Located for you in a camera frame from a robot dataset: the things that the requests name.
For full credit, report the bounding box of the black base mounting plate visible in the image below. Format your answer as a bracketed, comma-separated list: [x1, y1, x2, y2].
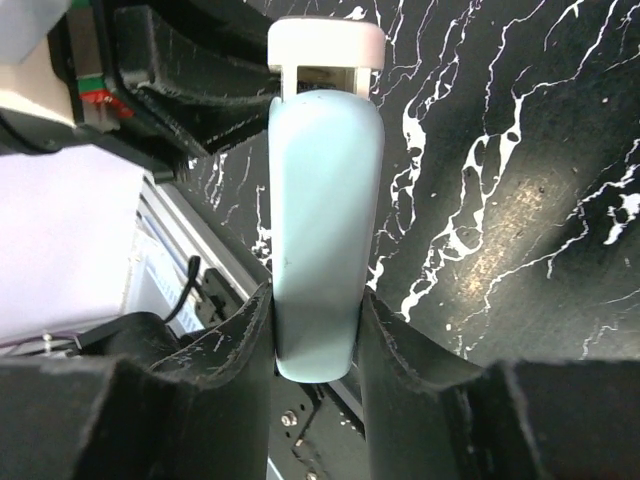
[267, 375, 370, 479]

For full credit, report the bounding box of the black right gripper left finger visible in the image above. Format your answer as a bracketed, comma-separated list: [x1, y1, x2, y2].
[1, 284, 274, 479]

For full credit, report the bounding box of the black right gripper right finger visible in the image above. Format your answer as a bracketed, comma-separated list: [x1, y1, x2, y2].
[357, 292, 639, 479]

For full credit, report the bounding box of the light blue stapler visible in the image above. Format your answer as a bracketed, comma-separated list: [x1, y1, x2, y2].
[267, 16, 386, 383]

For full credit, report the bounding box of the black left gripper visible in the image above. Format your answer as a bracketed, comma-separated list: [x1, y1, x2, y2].
[1, 1, 279, 180]

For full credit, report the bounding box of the aluminium frame rail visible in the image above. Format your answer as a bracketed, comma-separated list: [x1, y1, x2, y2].
[124, 175, 269, 341]

